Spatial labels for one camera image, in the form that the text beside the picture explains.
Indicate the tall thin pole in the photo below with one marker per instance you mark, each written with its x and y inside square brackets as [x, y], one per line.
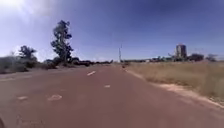
[120, 55]

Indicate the white dashed centre line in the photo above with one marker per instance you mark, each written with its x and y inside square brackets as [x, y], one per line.
[91, 73]

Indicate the reddish brown asphalt road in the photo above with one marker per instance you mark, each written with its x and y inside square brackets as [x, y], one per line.
[110, 106]

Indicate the tall dark tree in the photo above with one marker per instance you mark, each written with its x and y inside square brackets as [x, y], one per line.
[61, 40]

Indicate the dry grass field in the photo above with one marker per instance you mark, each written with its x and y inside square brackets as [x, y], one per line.
[180, 73]

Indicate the tall building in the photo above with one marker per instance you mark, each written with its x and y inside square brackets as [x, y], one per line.
[181, 51]

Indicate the dark clump of trees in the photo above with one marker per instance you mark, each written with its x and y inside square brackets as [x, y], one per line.
[196, 57]

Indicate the small dark tree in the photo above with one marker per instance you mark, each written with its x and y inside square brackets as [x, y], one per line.
[27, 53]

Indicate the row of roadside bushes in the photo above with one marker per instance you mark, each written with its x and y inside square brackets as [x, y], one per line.
[11, 64]

